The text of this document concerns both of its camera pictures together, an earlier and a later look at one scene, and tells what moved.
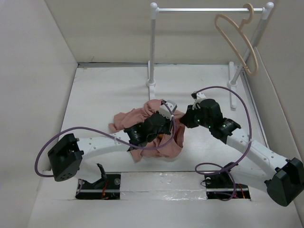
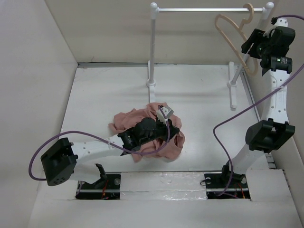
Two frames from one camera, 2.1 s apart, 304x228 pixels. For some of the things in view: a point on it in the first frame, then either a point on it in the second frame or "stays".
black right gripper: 187,119 to 256,36
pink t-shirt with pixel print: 165,145 stays
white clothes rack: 232,84 stays
